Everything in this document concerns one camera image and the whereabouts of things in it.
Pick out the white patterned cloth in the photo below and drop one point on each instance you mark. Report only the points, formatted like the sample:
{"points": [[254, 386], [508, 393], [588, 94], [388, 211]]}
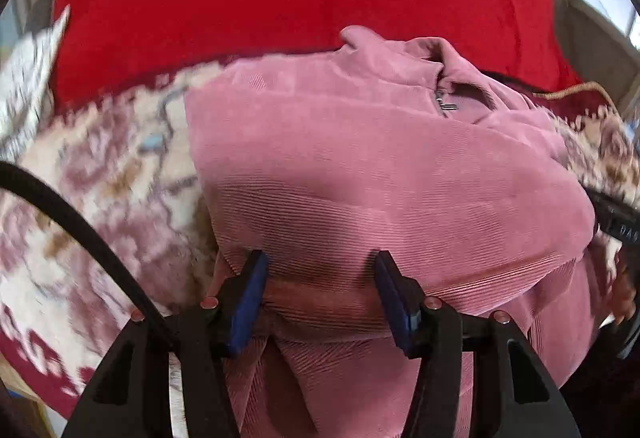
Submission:
{"points": [[30, 82]]}

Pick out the floral plush blanket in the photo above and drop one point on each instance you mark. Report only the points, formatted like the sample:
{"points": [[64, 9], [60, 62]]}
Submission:
{"points": [[100, 198]]}

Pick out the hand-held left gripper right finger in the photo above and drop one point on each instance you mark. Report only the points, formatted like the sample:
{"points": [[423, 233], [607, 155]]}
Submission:
{"points": [[395, 305]]}

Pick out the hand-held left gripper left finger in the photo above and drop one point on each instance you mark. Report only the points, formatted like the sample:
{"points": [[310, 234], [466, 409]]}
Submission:
{"points": [[248, 303]]}

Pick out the person's right hand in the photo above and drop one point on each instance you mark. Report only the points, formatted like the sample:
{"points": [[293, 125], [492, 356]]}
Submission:
{"points": [[626, 290]]}

